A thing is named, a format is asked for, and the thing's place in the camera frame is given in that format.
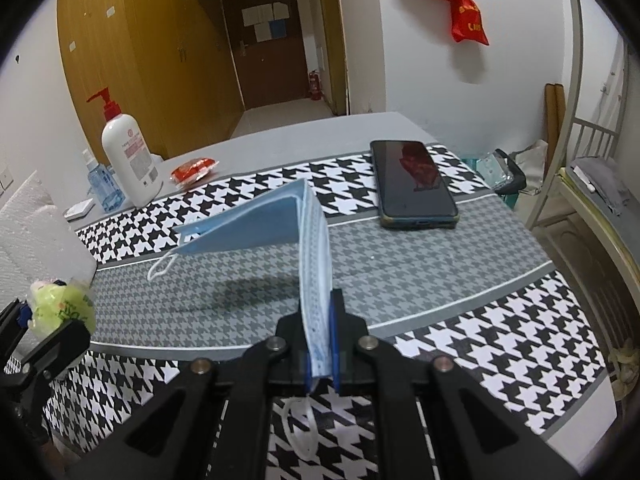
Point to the small white paper notice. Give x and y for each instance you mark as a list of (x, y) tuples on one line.
[(261, 32)]

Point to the red fire extinguisher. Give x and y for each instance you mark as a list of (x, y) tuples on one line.
[(314, 86)]

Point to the pack of face masks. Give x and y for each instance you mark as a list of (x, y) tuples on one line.
[(487, 167)]

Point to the wooden wardrobe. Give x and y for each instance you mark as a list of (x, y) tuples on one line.
[(160, 60)]

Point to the houndstooth table mat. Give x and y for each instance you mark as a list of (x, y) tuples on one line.
[(450, 270)]

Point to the light wooden side door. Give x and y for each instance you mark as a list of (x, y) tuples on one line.
[(332, 35)]

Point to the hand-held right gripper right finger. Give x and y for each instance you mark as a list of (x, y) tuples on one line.
[(335, 355)]

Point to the white pump bottle red cap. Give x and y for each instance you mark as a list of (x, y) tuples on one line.
[(127, 155)]

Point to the large white paper notice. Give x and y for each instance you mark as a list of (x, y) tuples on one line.
[(257, 15)]

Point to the red snack packet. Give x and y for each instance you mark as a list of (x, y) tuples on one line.
[(192, 170)]

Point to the blue paper notice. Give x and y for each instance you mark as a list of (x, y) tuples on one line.
[(277, 29)]

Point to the green plastic bag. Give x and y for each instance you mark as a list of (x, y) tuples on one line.
[(60, 305)]

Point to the beige knotted cloth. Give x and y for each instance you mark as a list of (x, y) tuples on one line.
[(620, 367)]

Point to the narrow white paper notice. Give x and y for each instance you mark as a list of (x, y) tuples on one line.
[(280, 12)]

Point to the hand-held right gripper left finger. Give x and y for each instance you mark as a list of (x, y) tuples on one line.
[(290, 355)]

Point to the white double wall switch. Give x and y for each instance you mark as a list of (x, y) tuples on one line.
[(5, 177)]

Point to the grey cloth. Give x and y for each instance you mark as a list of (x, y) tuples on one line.
[(602, 185)]

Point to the white metal bed frame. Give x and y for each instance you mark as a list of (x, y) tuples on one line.
[(580, 35)]

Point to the blue face mask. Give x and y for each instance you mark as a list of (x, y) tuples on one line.
[(250, 230)]

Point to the clear blue sanitizer bottle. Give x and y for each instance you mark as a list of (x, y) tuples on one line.
[(105, 187)]

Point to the dark brown entrance door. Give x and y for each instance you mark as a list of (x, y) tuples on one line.
[(270, 70)]

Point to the black smartphone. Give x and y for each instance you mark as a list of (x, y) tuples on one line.
[(415, 185)]

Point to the red hanging cloth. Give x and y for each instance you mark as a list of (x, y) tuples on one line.
[(465, 15)]

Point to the small white flat box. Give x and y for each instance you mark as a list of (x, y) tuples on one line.
[(80, 209)]

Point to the wooden board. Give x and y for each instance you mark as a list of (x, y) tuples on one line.
[(555, 115)]

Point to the beige tote bag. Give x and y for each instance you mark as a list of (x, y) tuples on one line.
[(532, 165)]

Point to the white foam box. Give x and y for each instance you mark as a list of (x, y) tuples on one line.
[(40, 240)]

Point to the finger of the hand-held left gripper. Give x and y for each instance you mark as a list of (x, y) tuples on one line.
[(15, 320), (62, 347)]

